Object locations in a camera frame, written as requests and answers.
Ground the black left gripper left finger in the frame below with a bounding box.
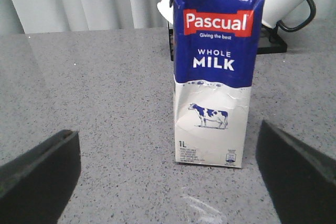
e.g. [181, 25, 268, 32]
[1, 130, 81, 223]

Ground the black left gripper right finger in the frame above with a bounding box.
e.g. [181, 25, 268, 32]
[256, 120, 335, 223]

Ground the blue white milk carton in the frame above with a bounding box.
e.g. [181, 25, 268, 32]
[170, 0, 265, 168]

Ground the black wire mug rack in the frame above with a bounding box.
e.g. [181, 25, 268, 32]
[157, 0, 287, 61]

